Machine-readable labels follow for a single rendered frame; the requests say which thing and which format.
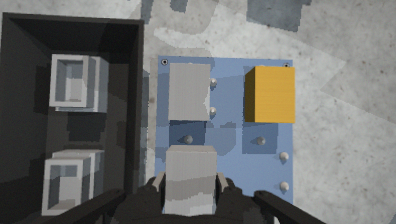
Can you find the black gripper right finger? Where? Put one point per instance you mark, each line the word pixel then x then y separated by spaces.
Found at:
pixel 259 209

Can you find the grey rectangular block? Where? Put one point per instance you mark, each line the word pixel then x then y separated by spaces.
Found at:
pixel 189 92
pixel 190 180

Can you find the grey open-top rectangular box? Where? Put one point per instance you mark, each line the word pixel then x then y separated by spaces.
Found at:
pixel 69 171
pixel 73 76

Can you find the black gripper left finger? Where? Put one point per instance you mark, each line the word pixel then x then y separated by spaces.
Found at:
pixel 117 208

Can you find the yellow rectangular block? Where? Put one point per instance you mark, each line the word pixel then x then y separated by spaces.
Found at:
pixel 270 95

